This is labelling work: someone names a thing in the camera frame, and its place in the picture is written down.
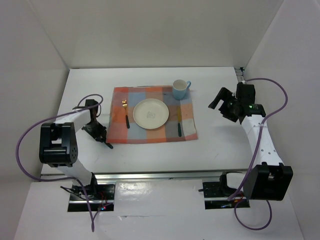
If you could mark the gold knife green handle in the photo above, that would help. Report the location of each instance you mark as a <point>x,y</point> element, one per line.
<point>179,117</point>

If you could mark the gold fork green handle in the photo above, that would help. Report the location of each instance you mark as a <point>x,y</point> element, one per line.
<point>125,106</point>

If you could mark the light blue mug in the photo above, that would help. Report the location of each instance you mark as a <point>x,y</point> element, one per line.
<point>180,88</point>

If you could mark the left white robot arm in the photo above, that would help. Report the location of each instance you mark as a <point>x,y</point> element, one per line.
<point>58,147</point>

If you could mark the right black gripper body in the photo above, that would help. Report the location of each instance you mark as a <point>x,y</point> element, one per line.
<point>228,107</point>

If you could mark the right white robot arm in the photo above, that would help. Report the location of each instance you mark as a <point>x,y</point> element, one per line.
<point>267,178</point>

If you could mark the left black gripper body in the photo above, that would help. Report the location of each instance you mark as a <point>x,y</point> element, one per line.
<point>94,129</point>

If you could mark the aluminium front rail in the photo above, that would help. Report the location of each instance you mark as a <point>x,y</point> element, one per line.
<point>164,175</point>

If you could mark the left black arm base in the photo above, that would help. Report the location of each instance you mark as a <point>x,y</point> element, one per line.
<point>102,200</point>

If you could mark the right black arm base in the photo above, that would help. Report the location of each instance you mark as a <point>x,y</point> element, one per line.
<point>215,197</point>

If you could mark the cream ceramic plate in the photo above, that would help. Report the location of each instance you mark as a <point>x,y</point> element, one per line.
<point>150,113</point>

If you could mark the orange blue checkered cloth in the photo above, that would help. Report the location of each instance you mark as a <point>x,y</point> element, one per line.
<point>118,133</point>

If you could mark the gold spoon green handle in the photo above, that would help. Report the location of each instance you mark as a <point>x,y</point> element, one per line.
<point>109,145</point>

